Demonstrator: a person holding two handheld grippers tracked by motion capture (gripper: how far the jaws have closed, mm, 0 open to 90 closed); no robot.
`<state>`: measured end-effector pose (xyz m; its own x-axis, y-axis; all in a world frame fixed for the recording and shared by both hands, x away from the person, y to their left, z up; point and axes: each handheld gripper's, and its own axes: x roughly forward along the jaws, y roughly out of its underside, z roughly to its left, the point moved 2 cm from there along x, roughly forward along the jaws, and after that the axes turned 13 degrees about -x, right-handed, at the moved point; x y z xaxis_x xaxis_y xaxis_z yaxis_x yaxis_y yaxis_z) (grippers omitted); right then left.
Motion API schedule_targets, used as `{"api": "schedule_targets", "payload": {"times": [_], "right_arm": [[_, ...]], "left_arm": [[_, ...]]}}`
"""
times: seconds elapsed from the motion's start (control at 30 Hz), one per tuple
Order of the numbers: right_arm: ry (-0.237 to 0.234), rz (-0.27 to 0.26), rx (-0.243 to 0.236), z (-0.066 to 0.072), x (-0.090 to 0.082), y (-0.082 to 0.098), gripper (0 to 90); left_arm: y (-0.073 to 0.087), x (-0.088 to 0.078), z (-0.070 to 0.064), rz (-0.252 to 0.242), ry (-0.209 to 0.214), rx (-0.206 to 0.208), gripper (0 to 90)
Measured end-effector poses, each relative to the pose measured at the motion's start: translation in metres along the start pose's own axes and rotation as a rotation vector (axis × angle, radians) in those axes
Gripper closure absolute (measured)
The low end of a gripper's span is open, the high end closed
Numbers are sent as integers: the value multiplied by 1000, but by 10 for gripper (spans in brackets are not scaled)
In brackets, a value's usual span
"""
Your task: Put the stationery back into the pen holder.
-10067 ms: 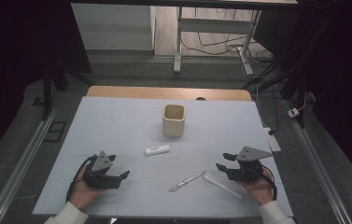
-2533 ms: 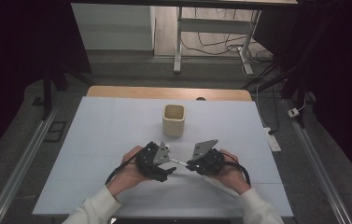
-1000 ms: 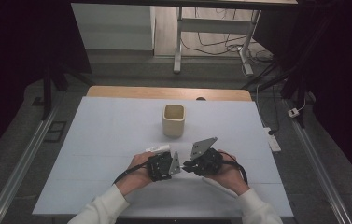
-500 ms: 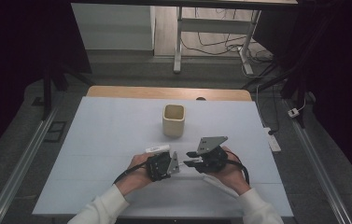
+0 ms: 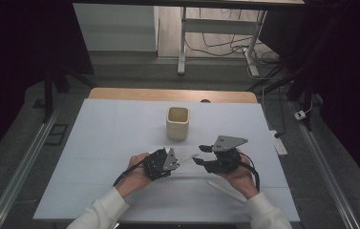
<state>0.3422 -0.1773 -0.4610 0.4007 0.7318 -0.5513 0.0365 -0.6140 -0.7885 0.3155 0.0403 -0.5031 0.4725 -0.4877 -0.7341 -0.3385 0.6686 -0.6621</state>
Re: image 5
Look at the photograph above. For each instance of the white cabinet panel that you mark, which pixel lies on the white cabinet panel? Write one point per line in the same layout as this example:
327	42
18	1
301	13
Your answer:
114	28

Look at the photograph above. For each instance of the white paper table cover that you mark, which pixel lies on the white paper table cover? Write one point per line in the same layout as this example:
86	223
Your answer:
104	143

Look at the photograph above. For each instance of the white metal desk frame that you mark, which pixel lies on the white metal desk frame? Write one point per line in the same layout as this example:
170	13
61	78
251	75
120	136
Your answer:
219	26

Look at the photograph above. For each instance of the black curtain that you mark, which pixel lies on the black curtain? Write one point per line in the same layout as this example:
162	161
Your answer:
349	79
9	63

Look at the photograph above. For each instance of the black tripod stand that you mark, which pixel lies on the black tripod stand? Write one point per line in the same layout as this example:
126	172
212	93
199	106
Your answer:
48	92
298	86

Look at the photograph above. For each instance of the black floor plate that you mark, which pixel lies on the black floor plate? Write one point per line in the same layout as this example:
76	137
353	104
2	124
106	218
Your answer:
57	134

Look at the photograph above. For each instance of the dark round table grommet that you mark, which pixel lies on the dark round table grommet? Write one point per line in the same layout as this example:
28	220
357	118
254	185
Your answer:
205	101

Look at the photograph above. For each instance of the beige square cup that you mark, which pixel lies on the beige square cup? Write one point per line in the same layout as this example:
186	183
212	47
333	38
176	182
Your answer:
177	127

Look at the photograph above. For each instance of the metal floor rail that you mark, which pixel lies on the metal floor rail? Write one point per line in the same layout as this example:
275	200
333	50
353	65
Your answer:
327	171
18	175

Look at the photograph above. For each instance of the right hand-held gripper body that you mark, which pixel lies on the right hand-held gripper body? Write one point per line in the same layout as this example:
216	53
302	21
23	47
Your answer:
227	159

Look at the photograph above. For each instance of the person's right hand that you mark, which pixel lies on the person's right hand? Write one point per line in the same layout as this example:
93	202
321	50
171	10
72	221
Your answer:
239	181

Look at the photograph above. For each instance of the white power strip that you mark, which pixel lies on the white power strip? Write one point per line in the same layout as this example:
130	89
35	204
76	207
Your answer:
279	144

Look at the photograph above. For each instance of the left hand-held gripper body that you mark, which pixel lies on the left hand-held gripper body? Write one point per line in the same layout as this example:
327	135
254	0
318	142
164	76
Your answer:
158	163

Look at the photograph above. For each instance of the person's left hand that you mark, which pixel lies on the person's left hand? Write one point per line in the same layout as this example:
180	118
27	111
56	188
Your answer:
134	178

